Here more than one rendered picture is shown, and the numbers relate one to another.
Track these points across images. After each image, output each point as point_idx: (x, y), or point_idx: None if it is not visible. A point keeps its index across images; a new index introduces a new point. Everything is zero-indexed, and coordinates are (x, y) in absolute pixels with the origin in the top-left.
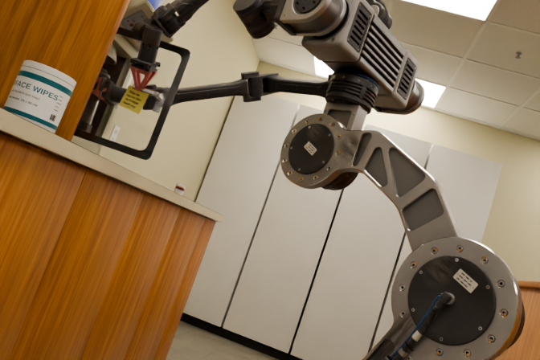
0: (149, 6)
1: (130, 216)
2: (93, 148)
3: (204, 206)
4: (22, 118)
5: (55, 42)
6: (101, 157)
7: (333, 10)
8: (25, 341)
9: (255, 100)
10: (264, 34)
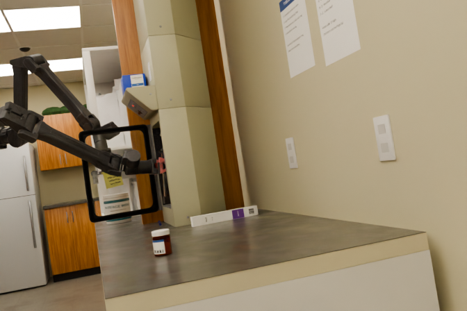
0: (121, 101)
1: None
2: (171, 214)
3: (100, 264)
4: (94, 223)
5: None
6: (95, 229)
7: None
8: None
9: (22, 139)
10: (12, 146)
